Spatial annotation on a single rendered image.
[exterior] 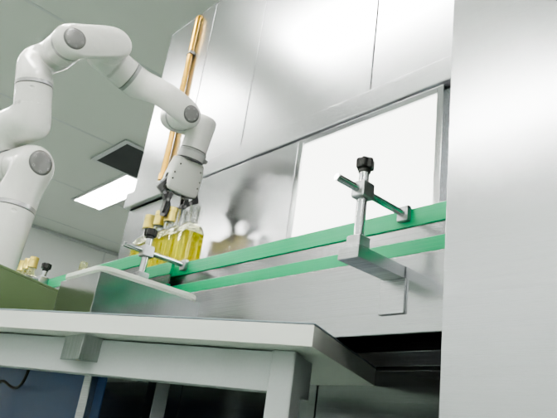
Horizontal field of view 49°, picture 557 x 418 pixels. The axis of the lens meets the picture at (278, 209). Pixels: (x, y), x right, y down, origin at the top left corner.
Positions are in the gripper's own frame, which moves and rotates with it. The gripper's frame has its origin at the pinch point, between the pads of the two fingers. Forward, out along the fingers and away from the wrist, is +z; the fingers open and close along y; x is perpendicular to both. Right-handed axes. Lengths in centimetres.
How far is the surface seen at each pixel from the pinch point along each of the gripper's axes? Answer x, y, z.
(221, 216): 6.3, -12.0, -3.2
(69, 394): 9, 14, 51
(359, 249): 91, 16, 6
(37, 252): -591, -152, 32
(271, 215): 28.5, -12.3, -5.3
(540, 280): 122, 21, 7
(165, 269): 19.5, 6.2, 15.8
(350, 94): 40, -15, -39
